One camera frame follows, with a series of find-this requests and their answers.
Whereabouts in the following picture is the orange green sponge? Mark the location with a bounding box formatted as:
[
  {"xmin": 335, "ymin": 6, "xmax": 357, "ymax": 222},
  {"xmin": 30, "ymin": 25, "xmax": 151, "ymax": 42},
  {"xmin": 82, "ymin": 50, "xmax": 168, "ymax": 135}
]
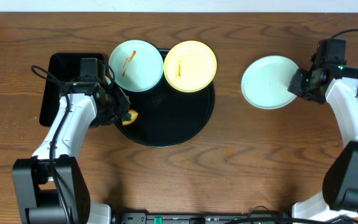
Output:
[{"xmin": 122, "ymin": 110, "xmax": 138, "ymax": 126}]

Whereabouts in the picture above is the light green plate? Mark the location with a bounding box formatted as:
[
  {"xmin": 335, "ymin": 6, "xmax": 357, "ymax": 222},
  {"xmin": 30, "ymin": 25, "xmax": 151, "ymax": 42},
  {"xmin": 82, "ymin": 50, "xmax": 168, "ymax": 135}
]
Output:
[
  {"xmin": 241, "ymin": 55, "xmax": 298, "ymax": 110},
  {"xmin": 109, "ymin": 40, "xmax": 163, "ymax": 92}
]

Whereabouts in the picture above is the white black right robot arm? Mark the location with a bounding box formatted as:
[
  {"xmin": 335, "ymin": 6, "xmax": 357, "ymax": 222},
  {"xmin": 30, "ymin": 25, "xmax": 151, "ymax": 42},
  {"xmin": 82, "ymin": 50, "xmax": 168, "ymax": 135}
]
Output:
[{"xmin": 288, "ymin": 65, "xmax": 358, "ymax": 221}]

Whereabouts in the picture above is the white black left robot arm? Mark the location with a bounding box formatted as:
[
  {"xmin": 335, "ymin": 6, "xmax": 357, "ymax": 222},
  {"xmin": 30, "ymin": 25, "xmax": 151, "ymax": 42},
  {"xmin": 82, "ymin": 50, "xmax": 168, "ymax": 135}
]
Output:
[{"xmin": 12, "ymin": 87, "xmax": 113, "ymax": 223}]

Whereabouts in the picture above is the round black tray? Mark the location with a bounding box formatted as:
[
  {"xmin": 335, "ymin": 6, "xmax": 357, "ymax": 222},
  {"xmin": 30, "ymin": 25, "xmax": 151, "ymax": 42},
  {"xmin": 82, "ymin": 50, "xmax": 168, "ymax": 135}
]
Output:
[{"xmin": 113, "ymin": 49, "xmax": 216, "ymax": 148}]

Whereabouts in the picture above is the rectangular black tray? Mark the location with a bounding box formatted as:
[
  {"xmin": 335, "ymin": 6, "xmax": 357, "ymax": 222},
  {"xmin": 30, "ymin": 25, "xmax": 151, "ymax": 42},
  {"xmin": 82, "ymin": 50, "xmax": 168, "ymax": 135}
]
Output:
[{"xmin": 39, "ymin": 53, "xmax": 105, "ymax": 127}]

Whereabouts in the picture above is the yellow plate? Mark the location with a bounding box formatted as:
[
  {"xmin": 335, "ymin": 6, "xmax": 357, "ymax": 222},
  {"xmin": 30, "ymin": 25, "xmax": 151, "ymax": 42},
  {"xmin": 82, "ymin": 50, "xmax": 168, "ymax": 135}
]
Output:
[{"xmin": 164, "ymin": 40, "xmax": 217, "ymax": 93}]

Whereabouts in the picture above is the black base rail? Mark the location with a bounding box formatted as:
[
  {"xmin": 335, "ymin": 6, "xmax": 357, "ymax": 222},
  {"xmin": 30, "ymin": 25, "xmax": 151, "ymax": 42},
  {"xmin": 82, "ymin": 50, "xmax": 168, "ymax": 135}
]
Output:
[{"xmin": 113, "ymin": 212, "xmax": 358, "ymax": 224}]

